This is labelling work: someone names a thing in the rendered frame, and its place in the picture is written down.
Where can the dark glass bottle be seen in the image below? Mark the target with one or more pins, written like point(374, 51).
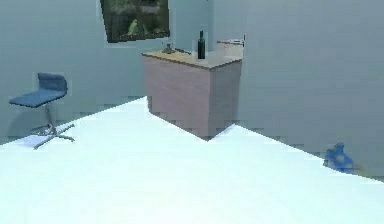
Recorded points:
point(201, 46)

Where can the pale flat tray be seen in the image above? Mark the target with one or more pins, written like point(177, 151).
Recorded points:
point(230, 42)

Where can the dark framed picture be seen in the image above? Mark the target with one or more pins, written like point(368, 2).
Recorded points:
point(136, 20)

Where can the pinkish wooden counter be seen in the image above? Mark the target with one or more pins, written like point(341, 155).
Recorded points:
point(186, 90)

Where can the small grey dish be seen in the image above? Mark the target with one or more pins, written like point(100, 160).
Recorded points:
point(168, 50)

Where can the blue watering can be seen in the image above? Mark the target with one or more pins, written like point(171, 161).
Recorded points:
point(339, 159)

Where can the blue swivel chair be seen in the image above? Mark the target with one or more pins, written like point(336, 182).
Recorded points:
point(46, 93)

